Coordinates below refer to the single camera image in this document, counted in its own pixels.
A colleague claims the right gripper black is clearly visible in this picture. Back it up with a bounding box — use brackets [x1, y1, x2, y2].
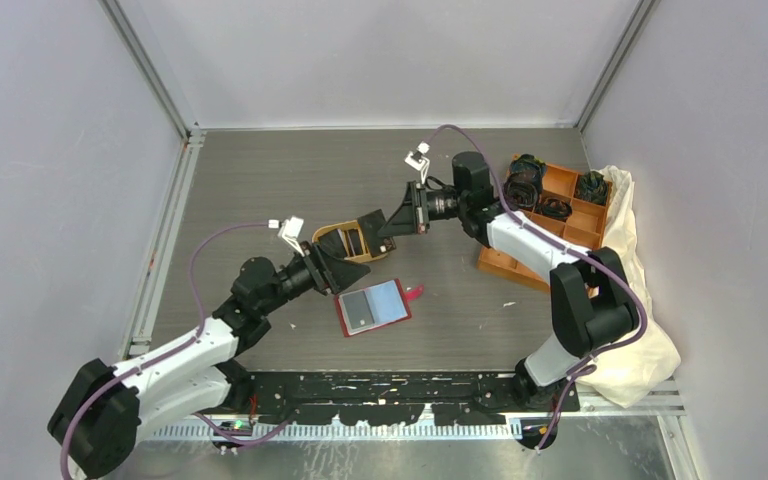
[378, 182, 467, 239]

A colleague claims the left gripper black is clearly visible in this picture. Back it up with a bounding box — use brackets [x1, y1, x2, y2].
[258, 240, 369, 315]

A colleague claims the orange oval card tray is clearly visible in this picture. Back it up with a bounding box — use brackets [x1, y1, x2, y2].
[312, 218, 396, 263]

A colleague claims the black glossy credit card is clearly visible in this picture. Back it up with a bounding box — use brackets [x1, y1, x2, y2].
[357, 209, 392, 258]

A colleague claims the red card holder wallet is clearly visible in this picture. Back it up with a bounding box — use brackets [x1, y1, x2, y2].
[335, 279, 425, 337]

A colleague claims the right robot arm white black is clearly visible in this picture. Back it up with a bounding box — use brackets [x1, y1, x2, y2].
[379, 144, 645, 411]

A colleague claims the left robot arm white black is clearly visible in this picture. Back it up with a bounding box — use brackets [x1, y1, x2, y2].
[47, 242, 371, 479]

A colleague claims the rolled black belt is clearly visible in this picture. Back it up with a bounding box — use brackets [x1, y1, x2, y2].
[503, 171, 543, 211]

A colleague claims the rolled dark patterned belt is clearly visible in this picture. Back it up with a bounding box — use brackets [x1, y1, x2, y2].
[508, 154, 548, 179]

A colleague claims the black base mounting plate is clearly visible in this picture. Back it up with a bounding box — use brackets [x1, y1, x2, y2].
[203, 371, 580, 427]

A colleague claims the orange compartment organizer tray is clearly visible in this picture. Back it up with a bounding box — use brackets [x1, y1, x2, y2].
[477, 157, 614, 294]

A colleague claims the rolled green dark belt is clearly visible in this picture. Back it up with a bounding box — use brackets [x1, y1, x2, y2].
[574, 170, 610, 206]

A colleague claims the cream cloth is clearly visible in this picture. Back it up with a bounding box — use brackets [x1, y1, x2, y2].
[572, 165, 682, 409]

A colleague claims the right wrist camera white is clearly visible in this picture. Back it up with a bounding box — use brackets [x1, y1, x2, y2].
[404, 141, 430, 184]

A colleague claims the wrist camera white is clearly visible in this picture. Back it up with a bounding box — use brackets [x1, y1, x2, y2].
[404, 141, 430, 184]
[267, 216, 308, 256]

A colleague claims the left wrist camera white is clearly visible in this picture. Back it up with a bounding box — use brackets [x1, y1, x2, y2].
[267, 216, 308, 256]

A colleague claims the coiled black strap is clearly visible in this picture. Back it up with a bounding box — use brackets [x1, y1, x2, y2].
[534, 197, 573, 223]

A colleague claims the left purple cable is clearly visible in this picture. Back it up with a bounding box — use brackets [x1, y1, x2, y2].
[59, 217, 293, 480]

